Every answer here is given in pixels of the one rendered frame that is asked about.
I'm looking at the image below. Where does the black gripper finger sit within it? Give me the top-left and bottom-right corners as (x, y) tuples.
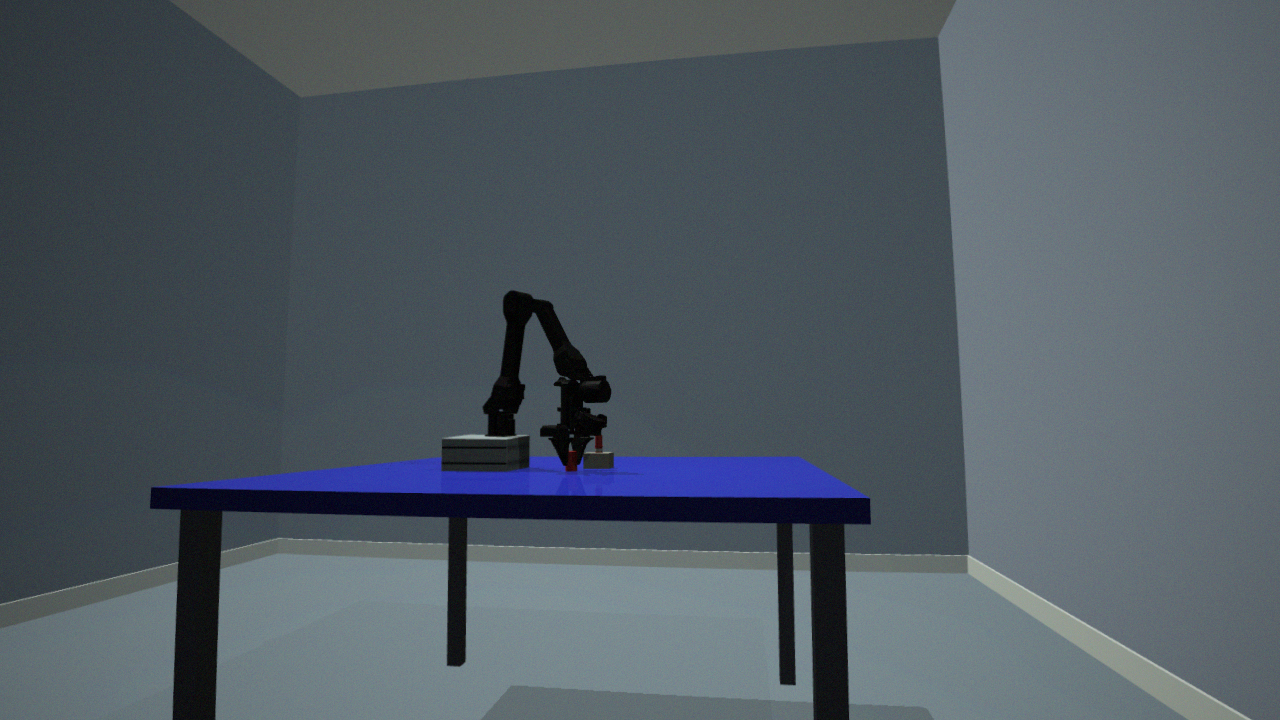
(548, 438), (573, 466)
(571, 437), (594, 465)

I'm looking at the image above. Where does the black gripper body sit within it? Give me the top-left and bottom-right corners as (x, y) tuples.
(540, 404), (602, 438)

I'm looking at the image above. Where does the cream rectangular block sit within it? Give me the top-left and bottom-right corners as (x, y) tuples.
(582, 452), (614, 469)

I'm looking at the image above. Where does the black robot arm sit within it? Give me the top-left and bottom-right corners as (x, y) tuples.
(483, 290), (611, 437)

